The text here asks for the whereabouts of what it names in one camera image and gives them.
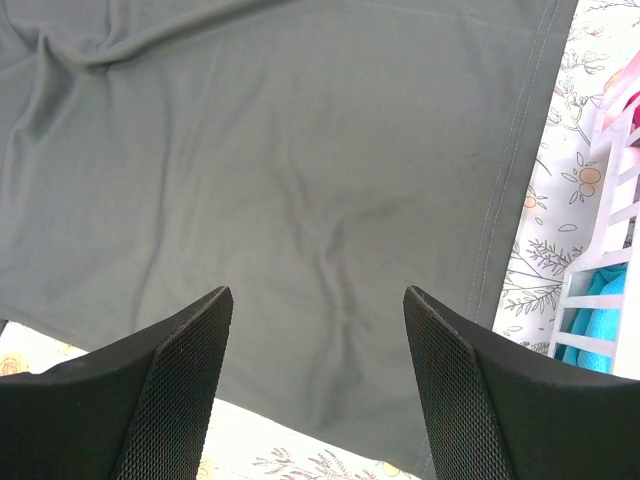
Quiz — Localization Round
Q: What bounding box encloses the grey t shirt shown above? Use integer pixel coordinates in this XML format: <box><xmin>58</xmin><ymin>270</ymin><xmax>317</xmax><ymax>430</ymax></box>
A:
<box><xmin>0</xmin><ymin>0</ymin><xmax>579</xmax><ymax>476</ymax></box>

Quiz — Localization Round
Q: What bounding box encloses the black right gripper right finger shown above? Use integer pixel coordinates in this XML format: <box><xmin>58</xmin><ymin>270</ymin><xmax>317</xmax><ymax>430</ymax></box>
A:
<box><xmin>403</xmin><ymin>286</ymin><xmax>639</xmax><ymax>479</ymax></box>

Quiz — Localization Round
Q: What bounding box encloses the floral patterned table mat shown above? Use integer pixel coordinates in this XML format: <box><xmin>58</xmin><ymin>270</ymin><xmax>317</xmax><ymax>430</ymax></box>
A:
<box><xmin>0</xmin><ymin>0</ymin><xmax>640</xmax><ymax>480</ymax></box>

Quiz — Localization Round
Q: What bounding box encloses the white plastic laundry basket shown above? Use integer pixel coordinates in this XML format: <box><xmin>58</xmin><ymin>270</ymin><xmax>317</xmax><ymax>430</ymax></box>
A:
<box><xmin>548</xmin><ymin>56</ymin><xmax>639</xmax><ymax>380</ymax></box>

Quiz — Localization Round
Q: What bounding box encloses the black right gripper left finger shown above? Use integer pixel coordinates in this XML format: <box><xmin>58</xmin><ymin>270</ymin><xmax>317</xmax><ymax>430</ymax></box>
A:
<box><xmin>1</xmin><ymin>287</ymin><xmax>233</xmax><ymax>479</ymax></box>

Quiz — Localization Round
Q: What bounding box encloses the teal t shirt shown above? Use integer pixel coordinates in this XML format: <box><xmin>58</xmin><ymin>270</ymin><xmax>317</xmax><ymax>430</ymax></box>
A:
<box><xmin>562</xmin><ymin>264</ymin><xmax>627</xmax><ymax>374</ymax></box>

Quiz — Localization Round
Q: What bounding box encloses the pink t shirt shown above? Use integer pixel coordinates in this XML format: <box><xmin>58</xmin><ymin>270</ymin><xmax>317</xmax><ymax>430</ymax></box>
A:
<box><xmin>624</xmin><ymin>91</ymin><xmax>640</xmax><ymax>131</ymax></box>

